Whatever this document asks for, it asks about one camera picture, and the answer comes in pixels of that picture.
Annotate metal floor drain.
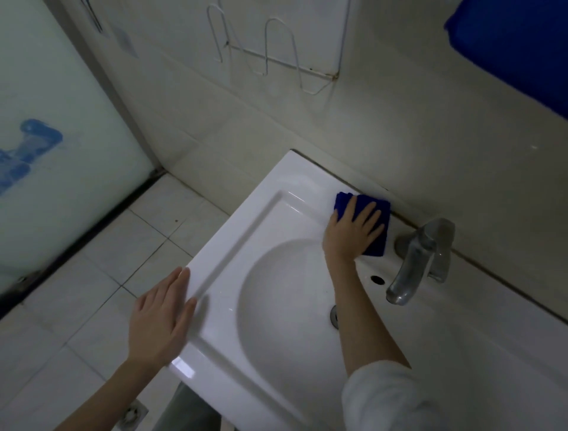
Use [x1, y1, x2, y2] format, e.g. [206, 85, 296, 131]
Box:
[120, 399, 150, 428]

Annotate person's left hand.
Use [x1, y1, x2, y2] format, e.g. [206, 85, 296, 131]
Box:
[127, 266, 198, 370]

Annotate person's right hand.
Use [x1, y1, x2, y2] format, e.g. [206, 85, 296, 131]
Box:
[322, 195, 386, 263]

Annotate frosted glass partition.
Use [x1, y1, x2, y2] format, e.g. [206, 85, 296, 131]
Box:
[0, 0, 167, 320]

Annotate thin metal wall hook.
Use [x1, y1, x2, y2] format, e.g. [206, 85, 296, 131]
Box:
[81, 0, 104, 34]

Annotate small blue cleaning cloth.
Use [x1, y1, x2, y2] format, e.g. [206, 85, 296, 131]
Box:
[333, 191, 392, 258]

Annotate large blue towel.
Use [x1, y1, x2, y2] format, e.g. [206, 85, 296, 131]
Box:
[444, 0, 568, 121]

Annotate grey trousers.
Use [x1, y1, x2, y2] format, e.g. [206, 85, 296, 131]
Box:
[153, 381, 222, 431]

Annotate person's right forearm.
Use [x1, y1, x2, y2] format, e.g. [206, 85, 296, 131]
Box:
[326, 255, 411, 378]

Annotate chrome faucet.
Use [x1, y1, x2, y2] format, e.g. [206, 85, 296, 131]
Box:
[385, 217, 456, 306]

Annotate person's left forearm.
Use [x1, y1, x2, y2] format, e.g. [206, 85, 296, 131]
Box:
[55, 357, 172, 431]

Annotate white ceramic sink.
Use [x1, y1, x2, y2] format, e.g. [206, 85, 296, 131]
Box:
[170, 149, 568, 431]

